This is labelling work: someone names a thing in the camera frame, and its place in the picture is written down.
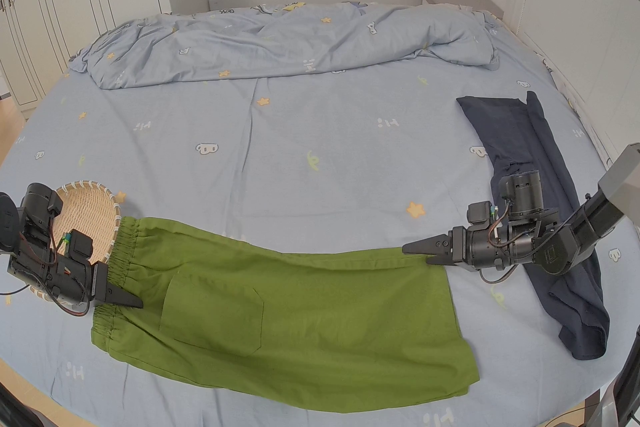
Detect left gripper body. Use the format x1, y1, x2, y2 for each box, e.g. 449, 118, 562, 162
46, 261, 109, 316

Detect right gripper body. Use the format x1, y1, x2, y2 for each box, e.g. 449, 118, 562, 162
447, 225, 507, 271

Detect green shorts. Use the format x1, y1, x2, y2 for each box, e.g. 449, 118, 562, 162
90, 216, 482, 414

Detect round woven basket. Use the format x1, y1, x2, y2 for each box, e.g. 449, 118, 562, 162
27, 180, 124, 304

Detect dark blue garment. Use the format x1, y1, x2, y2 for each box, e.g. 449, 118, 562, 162
456, 91, 612, 361

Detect bed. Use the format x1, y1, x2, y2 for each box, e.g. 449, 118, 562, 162
0, 0, 640, 427

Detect pale blue quilt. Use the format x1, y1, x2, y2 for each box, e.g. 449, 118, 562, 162
67, 1, 502, 90

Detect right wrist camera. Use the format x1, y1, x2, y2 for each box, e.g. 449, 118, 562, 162
467, 201, 494, 229

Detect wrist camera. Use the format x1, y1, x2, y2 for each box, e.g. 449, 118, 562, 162
62, 229, 94, 264
467, 201, 494, 229

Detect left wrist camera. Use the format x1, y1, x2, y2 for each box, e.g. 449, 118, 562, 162
62, 229, 94, 264

